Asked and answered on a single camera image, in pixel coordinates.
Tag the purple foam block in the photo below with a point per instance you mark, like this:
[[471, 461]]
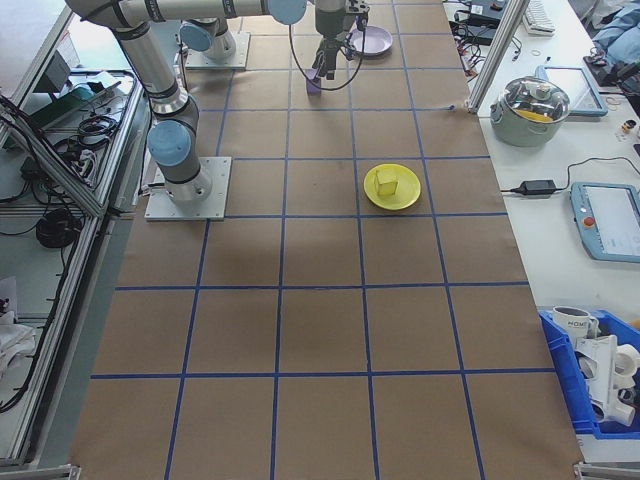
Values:
[[313, 86]]

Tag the yellow foam block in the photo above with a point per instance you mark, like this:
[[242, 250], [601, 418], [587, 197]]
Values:
[[386, 184]]

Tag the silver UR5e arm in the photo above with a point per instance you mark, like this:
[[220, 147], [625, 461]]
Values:
[[222, 45], [165, 85]]

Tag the purple plate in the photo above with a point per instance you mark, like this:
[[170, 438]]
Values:
[[380, 42]]

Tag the flat black electronics box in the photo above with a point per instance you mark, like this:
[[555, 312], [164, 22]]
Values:
[[480, 34]]

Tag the yellow plate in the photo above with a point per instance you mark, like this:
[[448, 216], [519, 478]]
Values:
[[407, 197]]

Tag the black box with white label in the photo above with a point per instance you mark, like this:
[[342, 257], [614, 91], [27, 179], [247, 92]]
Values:
[[485, 17]]

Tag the glass pot lid with knob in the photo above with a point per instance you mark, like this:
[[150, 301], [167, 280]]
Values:
[[525, 95]]

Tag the grey cooking pot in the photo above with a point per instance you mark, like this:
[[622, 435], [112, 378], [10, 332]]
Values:
[[520, 131]]

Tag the white keyboard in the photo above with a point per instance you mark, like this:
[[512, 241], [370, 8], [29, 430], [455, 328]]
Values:
[[540, 17]]

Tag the black power adapter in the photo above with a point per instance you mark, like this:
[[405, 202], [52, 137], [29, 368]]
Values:
[[537, 187]]

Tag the blue grey teach pendant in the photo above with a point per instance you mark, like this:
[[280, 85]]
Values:
[[575, 90], [610, 220]]

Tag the grey metal box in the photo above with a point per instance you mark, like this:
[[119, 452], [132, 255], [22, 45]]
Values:
[[55, 70]]

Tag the blue cloth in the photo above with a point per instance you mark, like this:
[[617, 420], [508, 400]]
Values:
[[620, 30]]

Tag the white printed mug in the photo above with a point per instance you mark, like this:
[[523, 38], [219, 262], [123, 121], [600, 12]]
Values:
[[572, 325]]

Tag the blue plastic bin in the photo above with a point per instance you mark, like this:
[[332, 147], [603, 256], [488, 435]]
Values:
[[565, 380]]

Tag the white crumpled cloth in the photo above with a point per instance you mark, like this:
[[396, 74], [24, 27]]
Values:
[[15, 340]]

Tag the white pipe fitting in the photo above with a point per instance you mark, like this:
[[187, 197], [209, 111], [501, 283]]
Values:
[[629, 360], [617, 412]]

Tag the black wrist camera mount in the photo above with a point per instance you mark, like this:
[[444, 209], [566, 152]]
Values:
[[361, 15]]

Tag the white square base plate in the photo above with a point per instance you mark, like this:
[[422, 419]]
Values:
[[242, 50], [220, 200]]

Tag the aluminium extrusion post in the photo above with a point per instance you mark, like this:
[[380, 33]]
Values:
[[494, 55]]

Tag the V-shaped metal bar frame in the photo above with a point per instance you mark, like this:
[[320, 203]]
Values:
[[65, 182]]

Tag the white plastic bracket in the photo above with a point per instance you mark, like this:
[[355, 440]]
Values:
[[602, 365]]

